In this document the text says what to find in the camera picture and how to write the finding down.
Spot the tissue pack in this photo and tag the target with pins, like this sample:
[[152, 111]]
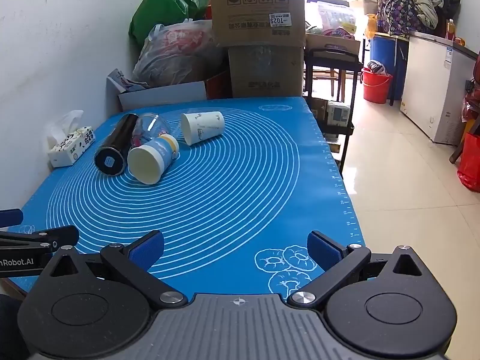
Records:
[[71, 146]]

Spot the white small appliance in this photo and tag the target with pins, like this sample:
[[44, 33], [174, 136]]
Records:
[[338, 113]]

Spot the clear plastic bag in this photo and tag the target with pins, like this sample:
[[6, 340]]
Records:
[[176, 52]]

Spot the white chest freezer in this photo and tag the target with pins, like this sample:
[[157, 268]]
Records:
[[431, 82]]

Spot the red bucket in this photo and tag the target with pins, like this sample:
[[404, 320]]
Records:
[[376, 88]]

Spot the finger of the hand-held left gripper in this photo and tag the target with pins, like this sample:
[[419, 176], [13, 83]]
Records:
[[7, 218], [56, 234]]

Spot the red plastic bag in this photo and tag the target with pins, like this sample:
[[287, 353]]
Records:
[[470, 161]]

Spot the clear plastic cup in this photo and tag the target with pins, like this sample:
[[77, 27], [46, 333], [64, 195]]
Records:
[[150, 127]]

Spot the black shelf cart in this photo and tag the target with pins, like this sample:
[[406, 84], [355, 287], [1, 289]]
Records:
[[352, 82]]

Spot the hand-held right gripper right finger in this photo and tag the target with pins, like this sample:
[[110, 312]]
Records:
[[323, 250]]

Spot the orange bottle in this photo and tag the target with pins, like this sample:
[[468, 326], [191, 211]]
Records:
[[450, 30]]

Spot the yellow bottle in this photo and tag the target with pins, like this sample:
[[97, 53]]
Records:
[[371, 26]]

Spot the shallow cardboard box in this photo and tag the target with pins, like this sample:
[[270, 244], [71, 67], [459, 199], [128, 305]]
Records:
[[330, 42]]

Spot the black insulated cup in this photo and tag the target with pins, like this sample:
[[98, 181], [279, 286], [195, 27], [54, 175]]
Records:
[[116, 142]]

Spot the snack bags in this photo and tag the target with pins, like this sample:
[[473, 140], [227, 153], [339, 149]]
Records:
[[335, 18]]

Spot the floral fabric bag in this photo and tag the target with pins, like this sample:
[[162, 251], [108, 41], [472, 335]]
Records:
[[397, 11]]

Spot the blue printed paper cup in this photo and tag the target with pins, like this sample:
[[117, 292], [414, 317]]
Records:
[[157, 155]]

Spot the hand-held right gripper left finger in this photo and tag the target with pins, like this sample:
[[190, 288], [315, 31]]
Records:
[[149, 249]]

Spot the white open cardboard box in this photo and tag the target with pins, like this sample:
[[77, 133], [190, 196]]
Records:
[[165, 95]]

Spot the white paper cup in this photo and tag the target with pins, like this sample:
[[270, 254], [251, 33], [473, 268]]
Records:
[[204, 125]]

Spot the blue silicone baking mat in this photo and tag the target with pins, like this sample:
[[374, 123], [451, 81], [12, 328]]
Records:
[[232, 195]]

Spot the green plastic bag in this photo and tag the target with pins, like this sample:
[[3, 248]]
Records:
[[165, 3]]

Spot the blue barrel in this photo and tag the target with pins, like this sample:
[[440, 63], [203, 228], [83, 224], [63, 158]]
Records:
[[382, 50]]

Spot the large brown cardboard box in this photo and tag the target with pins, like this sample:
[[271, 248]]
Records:
[[255, 3]]

